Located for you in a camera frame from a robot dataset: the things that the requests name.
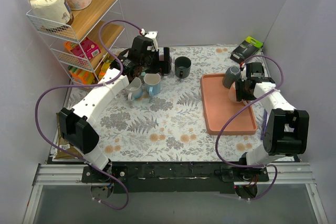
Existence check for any purple ceramic mug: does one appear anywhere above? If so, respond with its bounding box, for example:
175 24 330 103
159 54 172 76

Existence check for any peach pink mug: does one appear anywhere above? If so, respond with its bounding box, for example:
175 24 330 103
228 86 247 105

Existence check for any blue white gradient mug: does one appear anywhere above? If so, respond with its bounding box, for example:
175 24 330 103
125 77 143 101

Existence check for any light blue mug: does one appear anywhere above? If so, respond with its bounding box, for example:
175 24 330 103
143 73 161 97

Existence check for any dark grey mug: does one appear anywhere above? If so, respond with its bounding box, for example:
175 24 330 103
174 56 192 78

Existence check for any dark teal mug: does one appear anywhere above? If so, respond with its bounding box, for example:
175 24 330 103
222 66 241 89

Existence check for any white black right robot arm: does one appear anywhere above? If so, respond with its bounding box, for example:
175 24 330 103
235 62 309 181

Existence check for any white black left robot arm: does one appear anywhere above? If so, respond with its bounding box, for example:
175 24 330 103
58 31 171 182

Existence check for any orange sponge box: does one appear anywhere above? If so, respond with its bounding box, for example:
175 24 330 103
98 60 113 81

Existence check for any terracotta pink tray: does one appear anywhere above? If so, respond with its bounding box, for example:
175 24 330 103
200 73 257 135

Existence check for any purple small packet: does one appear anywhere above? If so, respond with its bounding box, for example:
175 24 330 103
260 110 268 141

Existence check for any black green product box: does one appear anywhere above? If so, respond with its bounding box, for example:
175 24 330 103
230 36 263 64

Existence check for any pink sponge box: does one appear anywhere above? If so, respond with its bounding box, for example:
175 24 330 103
70 37 101 60

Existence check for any orange yellow sponge pack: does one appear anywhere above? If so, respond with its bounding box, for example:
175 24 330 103
68 66 95 85

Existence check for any beige wrapped paper roll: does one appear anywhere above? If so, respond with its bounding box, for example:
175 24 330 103
28 0 73 29

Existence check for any brown snack bag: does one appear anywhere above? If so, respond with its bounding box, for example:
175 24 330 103
54 113 82 159

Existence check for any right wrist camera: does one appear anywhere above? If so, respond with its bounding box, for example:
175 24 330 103
239 62 250 81

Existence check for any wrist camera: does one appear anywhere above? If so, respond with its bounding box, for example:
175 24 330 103
144 31 158 51
239 62 250 81

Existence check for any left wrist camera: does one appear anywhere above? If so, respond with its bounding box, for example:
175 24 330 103
144 31 158 51

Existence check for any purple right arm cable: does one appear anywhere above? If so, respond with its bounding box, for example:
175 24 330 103
215 55 285 201

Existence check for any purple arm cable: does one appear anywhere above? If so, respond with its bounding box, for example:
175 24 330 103
215 55 285 201
35 19 145 210

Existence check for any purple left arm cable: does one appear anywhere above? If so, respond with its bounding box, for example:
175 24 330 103
35 19 145 210

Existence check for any white wire wooden shelf rack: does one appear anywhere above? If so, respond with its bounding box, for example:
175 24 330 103
26 0 127 90

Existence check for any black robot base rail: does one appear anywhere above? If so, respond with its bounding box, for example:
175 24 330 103
81 162 269 194

